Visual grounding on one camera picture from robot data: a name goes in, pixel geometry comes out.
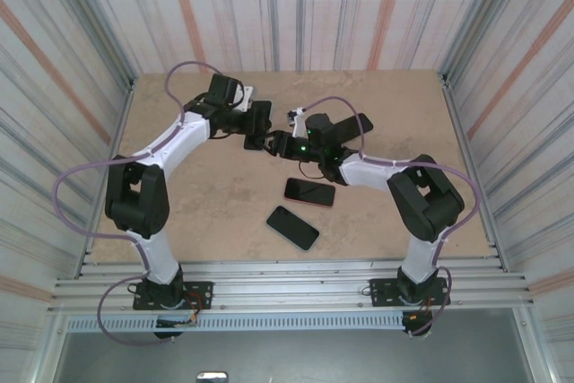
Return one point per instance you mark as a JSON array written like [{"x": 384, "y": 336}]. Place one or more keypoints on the black phone case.
[{"x": 352, "y": 125}]

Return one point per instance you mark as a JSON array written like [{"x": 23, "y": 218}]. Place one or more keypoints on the pink phone case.
[{"x": 331, "y": 206}]

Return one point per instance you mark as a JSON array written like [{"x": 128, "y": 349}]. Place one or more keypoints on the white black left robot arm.
[{"x": 157, "y": 257}]

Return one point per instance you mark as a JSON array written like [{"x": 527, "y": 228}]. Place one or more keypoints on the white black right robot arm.
[{"x": 421, "y": 257}]

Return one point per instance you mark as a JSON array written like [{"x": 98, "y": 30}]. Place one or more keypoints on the aluminium rail frame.
[{"x": 291, "y": 284}]

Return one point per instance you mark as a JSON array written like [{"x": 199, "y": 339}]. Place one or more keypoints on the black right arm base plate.
[{"x": 381, "y": 289}]

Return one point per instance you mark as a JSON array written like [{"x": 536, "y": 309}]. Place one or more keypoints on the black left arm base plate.
[{"x": 202, "y": 289}]

